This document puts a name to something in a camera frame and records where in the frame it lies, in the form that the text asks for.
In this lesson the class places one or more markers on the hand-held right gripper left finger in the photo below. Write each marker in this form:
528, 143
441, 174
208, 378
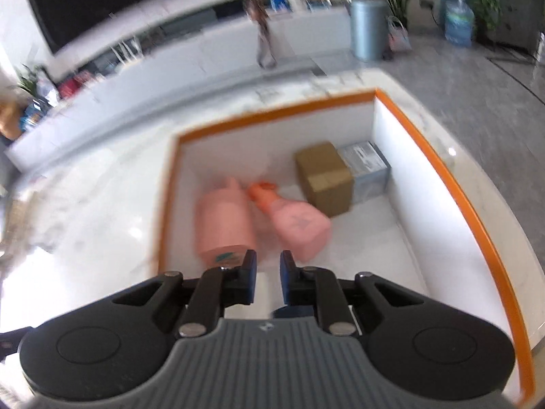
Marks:
250, 275

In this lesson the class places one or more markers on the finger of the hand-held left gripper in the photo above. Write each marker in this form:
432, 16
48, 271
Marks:
15, 343

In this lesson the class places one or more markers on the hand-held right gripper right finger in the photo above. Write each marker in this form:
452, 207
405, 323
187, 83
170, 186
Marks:
286, 277

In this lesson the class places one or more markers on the pink pump bottle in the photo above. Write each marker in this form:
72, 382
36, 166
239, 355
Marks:
298, 221

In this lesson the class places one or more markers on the large pink bottle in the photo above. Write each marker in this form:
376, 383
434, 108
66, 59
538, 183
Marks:
223, 221

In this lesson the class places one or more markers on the tan cardboard box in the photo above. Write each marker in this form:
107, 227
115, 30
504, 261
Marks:
323, 179

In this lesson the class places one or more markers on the grey printed box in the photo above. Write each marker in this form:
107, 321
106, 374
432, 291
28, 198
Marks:
370, 170

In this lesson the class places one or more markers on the orange cardboard storage box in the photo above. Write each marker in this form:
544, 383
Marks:
425, 204

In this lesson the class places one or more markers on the golden vase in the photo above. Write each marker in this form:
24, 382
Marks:
9, 121

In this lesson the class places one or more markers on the white marble tv cabinet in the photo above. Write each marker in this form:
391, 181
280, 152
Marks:
191, 55

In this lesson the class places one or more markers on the blue snack packet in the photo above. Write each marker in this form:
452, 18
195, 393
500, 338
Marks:
36, 113

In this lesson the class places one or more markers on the red gift boxes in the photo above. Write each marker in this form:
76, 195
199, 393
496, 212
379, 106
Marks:
74, 86

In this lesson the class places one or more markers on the grey pedal trash can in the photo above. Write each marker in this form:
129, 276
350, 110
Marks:
368, 30

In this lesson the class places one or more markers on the small green plant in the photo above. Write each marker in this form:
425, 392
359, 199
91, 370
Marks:
30, 81

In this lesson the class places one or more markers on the woven basket bag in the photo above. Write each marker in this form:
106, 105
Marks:
399, 38

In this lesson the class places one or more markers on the blue water jug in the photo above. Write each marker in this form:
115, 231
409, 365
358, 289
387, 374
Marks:
459, 21

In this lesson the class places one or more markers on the black television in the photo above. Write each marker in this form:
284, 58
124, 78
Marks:
106, 0

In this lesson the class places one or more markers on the grey cabinet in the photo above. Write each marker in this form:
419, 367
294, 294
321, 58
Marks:
519, 8

